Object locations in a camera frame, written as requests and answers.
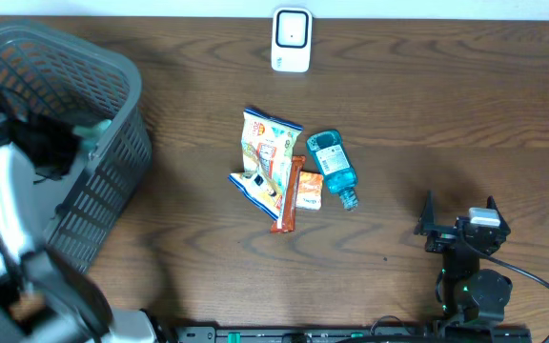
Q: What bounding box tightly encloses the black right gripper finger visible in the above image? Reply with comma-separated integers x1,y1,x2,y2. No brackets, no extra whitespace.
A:
487,195,505,223
419,191,436,227

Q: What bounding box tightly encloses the small orange packet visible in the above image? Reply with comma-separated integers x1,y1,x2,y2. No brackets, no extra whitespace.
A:
295,171,323,211

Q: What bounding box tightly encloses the blue mouthwash bottle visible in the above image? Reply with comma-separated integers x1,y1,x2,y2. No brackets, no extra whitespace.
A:
306,130,358,211

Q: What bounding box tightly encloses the orange brown snack bar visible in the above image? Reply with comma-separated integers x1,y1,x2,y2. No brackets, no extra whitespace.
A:
270,155,306,233

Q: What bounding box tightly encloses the yellow snack bag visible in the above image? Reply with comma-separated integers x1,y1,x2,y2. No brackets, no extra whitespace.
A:
228,108,303,221

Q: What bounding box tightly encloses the white tissue pack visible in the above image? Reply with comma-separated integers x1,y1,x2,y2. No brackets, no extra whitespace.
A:
72,119,112,153

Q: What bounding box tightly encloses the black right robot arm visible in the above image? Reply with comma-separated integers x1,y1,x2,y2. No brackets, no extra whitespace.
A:
414,192,513,338

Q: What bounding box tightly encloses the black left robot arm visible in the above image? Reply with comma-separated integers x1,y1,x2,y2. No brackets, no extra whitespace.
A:
0,87,174,342

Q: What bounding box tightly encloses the white barcode scanner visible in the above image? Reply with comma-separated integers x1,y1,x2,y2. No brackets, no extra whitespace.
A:
271,7,313,73

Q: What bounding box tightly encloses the grey plastic shopping basket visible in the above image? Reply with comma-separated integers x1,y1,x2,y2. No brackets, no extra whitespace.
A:
0,20,152,272

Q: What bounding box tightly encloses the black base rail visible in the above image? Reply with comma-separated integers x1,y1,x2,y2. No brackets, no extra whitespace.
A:
173,324,532,343

